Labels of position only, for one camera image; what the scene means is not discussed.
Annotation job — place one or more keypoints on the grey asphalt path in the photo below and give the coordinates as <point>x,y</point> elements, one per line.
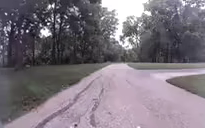
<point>123,96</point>

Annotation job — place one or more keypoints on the grass lawn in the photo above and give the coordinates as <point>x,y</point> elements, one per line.
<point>33,83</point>

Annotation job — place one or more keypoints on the grass strip beyond side path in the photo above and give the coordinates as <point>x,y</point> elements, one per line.
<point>170,65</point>

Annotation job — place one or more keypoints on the grass patch with curved edge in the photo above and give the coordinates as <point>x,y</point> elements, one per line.
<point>198,85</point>

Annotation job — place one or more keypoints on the group of leafy trees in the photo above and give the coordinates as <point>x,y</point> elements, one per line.
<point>176,33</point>

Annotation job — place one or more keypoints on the wood of tall trees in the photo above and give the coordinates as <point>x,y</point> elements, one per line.
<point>56,30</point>

